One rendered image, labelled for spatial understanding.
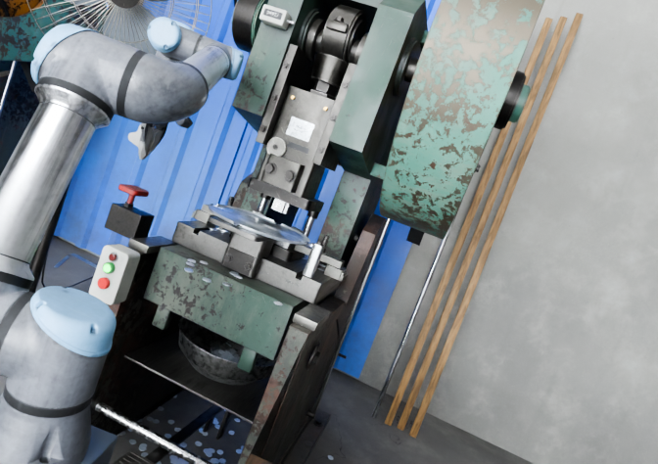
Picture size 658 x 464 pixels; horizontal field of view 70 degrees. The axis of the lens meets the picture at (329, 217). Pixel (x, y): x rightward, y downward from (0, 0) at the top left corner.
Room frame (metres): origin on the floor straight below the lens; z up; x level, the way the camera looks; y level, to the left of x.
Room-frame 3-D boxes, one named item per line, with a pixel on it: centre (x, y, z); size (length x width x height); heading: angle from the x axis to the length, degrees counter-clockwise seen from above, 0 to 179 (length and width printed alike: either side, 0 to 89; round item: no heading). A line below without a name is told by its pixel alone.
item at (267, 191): (1.41, 0.14, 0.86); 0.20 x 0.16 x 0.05; 78
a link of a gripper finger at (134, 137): (1.24, 0.54, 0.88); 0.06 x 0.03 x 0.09; 78
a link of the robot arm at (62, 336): (0.65, 0.30, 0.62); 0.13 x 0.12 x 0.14; 100
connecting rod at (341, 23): (1.40, 0.14, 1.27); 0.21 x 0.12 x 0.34; 168
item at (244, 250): (1.23, 0.18, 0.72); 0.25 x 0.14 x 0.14; 168
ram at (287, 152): (1.36, 0.15, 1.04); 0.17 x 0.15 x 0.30; 168
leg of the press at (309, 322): (1.48, -0.15, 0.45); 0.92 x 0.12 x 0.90; 168
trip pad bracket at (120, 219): (1.24, 0.50, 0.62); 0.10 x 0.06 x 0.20; 78
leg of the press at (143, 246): (1.59, 0.37, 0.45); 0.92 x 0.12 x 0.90; 168
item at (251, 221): (1.28, 0.17, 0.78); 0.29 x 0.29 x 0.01
